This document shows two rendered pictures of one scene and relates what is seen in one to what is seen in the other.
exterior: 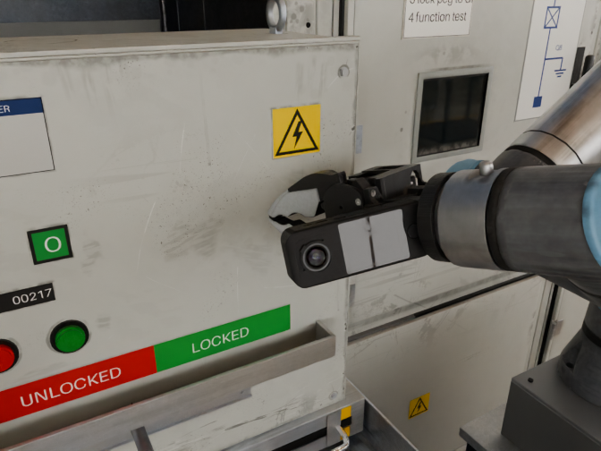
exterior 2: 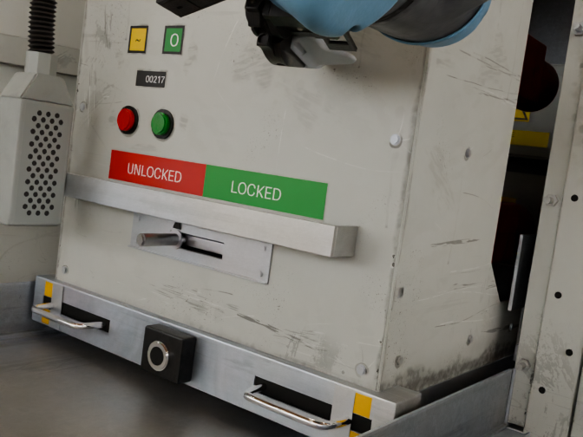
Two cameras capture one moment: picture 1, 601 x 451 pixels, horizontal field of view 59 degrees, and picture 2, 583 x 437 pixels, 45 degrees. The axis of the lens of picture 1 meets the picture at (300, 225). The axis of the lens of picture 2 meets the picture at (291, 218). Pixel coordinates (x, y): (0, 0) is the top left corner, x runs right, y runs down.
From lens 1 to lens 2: 0.71 m
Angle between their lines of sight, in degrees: 66
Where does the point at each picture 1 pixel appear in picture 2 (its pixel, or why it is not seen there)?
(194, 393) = (193, 207)
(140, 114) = not seen: outside the picture
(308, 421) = (312, 375)
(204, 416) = (224, 279)
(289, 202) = not seen: hidden behind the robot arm
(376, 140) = not seen: outside the picture
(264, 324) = (297, 195)
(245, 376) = (233, 217)
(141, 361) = (195, 176)
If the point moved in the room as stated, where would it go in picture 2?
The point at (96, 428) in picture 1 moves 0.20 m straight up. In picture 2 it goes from (130, 194) to (152, 9)
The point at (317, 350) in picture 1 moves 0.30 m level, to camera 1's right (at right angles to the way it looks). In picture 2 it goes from (308, 232) to (550, 319)
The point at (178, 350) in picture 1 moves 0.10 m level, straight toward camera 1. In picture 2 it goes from (221, 181) to (134, 172)
